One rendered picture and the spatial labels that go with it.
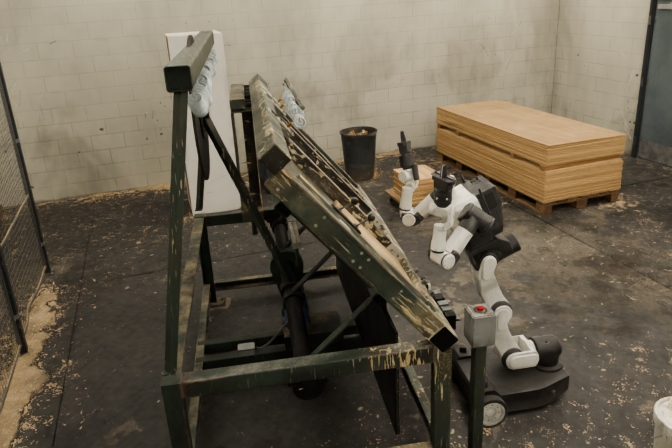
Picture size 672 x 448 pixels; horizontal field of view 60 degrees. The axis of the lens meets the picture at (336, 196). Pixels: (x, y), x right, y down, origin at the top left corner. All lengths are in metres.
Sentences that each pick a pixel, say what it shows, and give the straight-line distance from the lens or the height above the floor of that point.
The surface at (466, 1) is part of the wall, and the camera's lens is 9.28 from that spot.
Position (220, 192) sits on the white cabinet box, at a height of 0.24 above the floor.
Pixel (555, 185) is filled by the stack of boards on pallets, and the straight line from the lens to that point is 6.65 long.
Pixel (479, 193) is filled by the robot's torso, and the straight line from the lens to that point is 3.15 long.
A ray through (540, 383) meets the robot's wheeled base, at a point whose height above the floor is 0.17.
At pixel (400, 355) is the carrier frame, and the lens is 2.89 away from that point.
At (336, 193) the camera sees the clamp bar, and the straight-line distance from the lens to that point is 3.23.
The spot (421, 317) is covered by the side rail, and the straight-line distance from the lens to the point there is 2.80.
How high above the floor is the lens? 2.44
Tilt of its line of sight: 20 degrees down
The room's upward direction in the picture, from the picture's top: 3 degrees counter-clockwise
